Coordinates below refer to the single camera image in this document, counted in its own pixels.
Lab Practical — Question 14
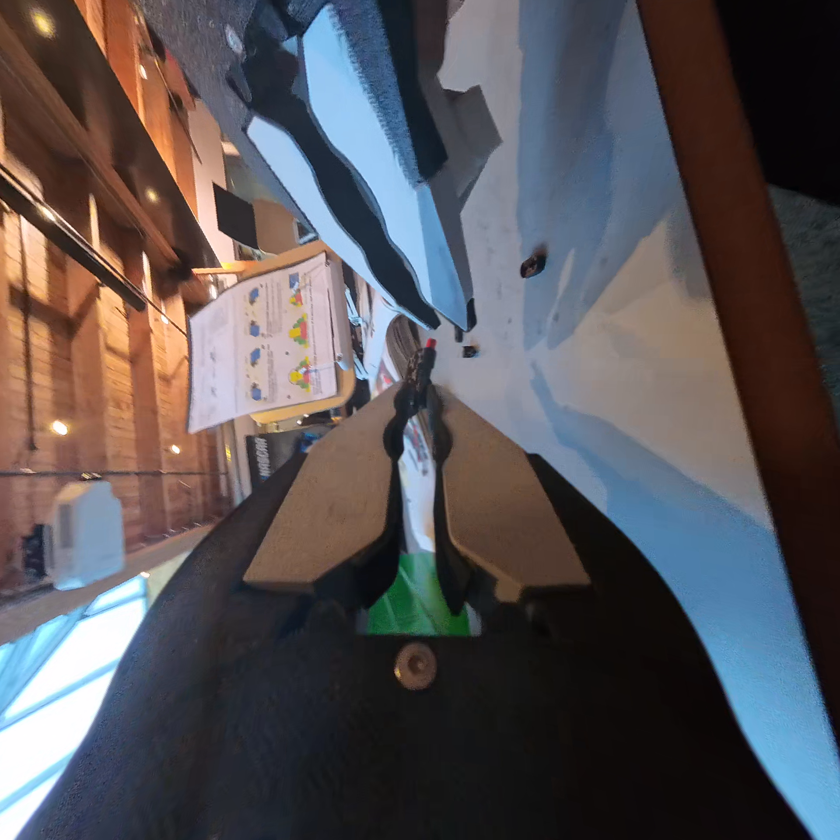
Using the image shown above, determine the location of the black ceiling track rail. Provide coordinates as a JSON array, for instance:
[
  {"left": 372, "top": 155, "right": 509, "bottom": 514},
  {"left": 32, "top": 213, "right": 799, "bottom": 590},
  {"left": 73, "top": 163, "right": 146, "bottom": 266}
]
[{"left": 0, "top": 164, "right": 148, "bottom": 312}]

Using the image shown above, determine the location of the white box-shaped device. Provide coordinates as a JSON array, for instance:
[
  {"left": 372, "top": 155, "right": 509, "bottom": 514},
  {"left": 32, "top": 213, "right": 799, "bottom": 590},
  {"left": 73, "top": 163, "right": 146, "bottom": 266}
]
[{"left": 47, "top": 481, "right": 127, "bottom": 592}]

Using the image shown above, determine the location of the black star-printed brick piece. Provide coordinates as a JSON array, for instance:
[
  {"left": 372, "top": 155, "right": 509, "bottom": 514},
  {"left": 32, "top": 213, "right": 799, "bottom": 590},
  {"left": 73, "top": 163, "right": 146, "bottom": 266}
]
[{"left": 406, "top": 338, "right": 439, "bottom": 408}]

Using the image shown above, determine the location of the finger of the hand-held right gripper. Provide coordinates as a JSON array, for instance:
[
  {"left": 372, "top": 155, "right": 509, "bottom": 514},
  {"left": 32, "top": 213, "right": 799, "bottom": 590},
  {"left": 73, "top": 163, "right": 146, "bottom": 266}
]
[
  {"left": 247, "top": 84, "right": 441, "bottom": 331},
  {"left": 287, "top": 7, "right": 503, "bottom": 332}
]

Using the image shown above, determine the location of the printed brick instruction sheet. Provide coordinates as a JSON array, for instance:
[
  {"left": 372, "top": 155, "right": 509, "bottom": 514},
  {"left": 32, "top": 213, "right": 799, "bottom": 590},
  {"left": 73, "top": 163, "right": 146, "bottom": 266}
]
[{"left": 187, "top": 252, "right": 339, "bottom": 434}]

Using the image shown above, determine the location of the green plastic bin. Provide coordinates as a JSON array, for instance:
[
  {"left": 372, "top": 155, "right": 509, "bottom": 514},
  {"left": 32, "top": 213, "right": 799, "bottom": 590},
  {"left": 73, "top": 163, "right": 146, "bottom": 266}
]
[{"left": 366, "top": 551, "right": 472, "bottom": 636}]

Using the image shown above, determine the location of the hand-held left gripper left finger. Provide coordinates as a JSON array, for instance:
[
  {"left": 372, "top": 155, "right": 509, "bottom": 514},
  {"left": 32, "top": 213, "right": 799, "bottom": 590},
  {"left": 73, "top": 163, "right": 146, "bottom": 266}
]
[{"left": 243, "top": 384, "right": 404, "bottom": 608}]

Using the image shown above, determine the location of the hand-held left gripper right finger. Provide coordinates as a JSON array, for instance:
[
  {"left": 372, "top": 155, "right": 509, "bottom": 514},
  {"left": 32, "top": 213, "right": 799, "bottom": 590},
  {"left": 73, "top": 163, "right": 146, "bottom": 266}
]
[{"left": 427, "top": 384, "right": 592, "bottom": 616}]

